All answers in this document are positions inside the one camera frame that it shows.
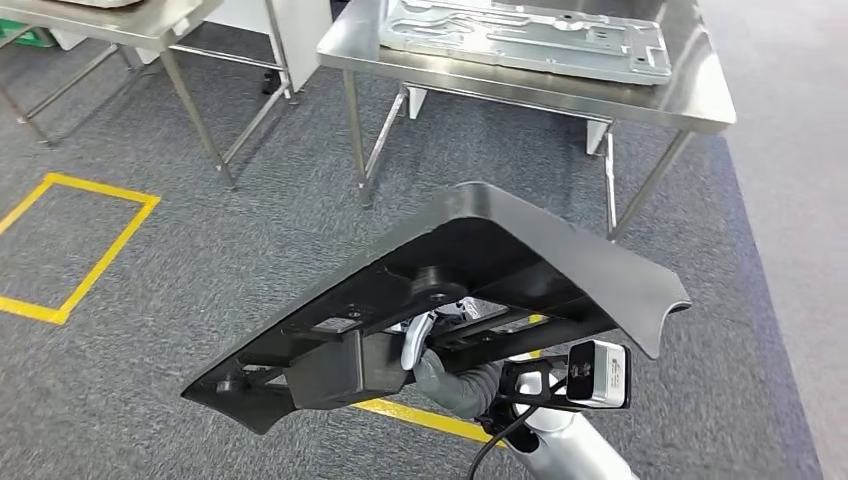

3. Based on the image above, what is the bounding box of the stamped grey metal plate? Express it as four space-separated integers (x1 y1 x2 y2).
378 0 674 87

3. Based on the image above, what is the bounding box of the stainless steel workbench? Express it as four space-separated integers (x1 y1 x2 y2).
316 0 738 243

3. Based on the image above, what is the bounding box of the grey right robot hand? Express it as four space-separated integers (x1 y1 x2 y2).
401 312 465 415

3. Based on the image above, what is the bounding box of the stainless steel side table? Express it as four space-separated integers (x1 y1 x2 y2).
0 0 299 191

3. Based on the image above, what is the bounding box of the black plastic car part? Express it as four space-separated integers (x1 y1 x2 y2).
180 182 692 437

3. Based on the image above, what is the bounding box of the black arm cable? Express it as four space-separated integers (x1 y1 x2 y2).
466 377 571 480

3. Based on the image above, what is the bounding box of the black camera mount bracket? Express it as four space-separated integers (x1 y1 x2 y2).
496 356 574 409

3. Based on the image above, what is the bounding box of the white cabinet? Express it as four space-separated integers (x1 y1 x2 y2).
135 0 334 94

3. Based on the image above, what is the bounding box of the green plastic crate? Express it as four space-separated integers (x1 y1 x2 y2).
0 19 56 49

